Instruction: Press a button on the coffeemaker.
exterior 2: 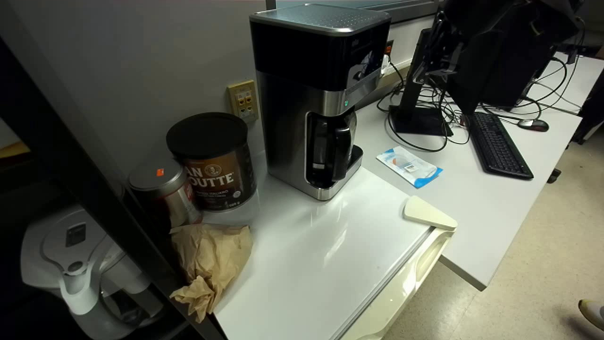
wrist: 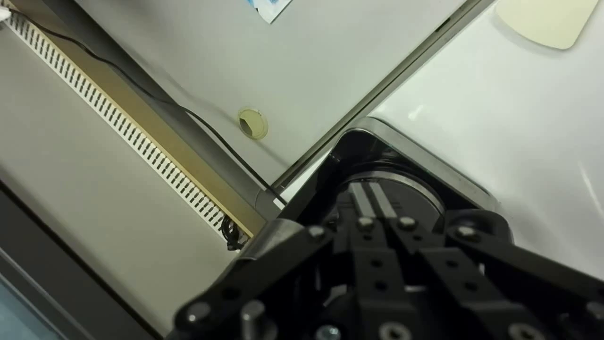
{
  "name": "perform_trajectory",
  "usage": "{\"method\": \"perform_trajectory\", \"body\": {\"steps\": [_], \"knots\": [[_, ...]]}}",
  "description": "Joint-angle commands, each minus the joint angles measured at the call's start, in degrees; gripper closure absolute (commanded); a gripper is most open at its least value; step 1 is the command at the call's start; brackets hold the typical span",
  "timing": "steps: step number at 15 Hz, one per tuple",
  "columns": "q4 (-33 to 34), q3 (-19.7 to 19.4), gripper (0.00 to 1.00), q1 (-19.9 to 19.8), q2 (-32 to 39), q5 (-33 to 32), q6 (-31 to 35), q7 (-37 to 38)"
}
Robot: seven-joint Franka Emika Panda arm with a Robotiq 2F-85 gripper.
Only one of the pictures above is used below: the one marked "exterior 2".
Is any black computer mouse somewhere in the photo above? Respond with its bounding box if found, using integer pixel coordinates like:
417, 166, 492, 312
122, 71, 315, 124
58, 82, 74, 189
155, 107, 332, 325
517, 118, 550, 133

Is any beige wall socket plate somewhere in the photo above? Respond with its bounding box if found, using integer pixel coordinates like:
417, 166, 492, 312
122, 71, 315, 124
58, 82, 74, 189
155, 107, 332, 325
226, 80, 260, 125

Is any blue and white packet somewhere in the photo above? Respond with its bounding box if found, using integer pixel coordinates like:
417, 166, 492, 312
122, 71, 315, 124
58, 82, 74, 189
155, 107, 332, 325
376, 145, 444, 190

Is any glass coffee carafe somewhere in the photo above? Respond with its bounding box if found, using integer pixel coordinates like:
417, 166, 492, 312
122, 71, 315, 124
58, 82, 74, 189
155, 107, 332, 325
309, 110, 358, 188

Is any white desk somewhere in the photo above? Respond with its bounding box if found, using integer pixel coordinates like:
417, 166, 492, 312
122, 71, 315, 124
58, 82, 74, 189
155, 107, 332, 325
353, 51, 604, 292

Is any tangle of black cables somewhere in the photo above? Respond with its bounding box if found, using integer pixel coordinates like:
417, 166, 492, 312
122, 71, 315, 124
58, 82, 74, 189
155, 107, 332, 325
376, 56, 588, 153

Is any black keyboard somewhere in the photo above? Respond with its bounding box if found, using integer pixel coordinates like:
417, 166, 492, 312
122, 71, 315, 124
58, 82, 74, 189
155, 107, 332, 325
464, 111, 535, 181

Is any window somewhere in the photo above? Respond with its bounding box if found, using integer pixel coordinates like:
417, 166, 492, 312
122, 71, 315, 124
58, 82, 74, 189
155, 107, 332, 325
265, 0, 442, 24

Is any silver coffee tin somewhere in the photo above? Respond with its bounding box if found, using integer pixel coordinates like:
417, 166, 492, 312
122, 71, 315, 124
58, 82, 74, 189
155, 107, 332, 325
128, 160, 204, 230

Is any brown coffee can black lid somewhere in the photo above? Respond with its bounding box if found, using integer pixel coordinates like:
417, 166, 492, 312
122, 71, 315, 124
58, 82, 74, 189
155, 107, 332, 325
166, 112, 258, 213

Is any white water filter pitcher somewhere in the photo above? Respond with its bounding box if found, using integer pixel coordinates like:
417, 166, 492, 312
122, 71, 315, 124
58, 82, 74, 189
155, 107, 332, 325
19, 204, 166, 340

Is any black shelf frame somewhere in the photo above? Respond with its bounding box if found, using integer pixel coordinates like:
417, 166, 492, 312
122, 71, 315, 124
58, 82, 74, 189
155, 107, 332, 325
0, 37, 226, 340

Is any white mini fridge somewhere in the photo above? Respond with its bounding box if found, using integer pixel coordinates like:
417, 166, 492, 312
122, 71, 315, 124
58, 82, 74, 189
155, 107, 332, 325
202, 150, 459, 340

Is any black and steel coffeemaker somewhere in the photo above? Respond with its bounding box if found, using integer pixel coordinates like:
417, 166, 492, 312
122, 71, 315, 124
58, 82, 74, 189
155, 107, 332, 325
249, 3, 392, 202

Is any crumpled brown paper bag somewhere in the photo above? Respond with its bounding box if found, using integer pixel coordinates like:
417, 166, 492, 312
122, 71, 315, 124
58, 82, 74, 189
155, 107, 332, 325
168, 223, 254, 324

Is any row of black monitors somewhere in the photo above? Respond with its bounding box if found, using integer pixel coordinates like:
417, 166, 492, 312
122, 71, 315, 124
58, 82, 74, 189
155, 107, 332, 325
388, 0, 587, 137

